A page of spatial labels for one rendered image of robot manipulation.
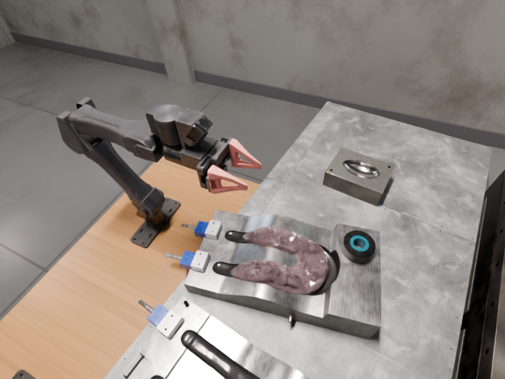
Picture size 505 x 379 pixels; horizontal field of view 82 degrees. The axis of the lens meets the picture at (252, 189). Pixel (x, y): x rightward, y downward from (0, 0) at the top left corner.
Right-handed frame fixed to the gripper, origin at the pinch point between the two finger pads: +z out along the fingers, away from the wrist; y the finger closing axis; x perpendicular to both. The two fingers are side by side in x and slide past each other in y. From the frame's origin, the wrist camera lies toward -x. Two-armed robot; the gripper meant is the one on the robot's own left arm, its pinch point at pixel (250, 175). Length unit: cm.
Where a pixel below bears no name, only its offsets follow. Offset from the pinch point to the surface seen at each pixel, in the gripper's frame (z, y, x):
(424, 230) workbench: 45, 33, 38
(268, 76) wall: -83, 203, 101
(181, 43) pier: -171, 193, 81
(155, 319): -12.6, -27.4, 29.4
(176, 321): -7.4, -25.7, 27.9
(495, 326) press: 65, 11, 39
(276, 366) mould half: 16.9, -24.3, 27.1
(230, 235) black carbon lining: -9.5, 2.9, 34.6
